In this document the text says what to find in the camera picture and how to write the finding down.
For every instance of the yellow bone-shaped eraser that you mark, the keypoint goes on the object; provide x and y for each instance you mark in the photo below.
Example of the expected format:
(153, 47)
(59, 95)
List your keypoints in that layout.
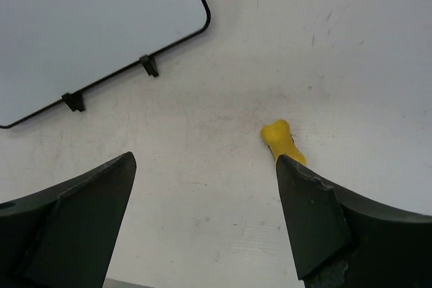
(278, 137)

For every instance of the aluminium extrusion rail frame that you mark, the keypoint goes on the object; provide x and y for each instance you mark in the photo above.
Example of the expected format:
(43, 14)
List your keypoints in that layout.
(112, 283)

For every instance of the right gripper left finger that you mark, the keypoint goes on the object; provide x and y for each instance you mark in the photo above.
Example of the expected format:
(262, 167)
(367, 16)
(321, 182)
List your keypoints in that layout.
(64, 236)

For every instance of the white whiteboard black frame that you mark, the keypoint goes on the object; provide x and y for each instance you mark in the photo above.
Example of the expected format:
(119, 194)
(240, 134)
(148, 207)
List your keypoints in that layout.
(52, 51)

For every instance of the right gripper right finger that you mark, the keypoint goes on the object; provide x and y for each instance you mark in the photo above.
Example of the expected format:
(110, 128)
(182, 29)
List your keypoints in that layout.
(342, 239)

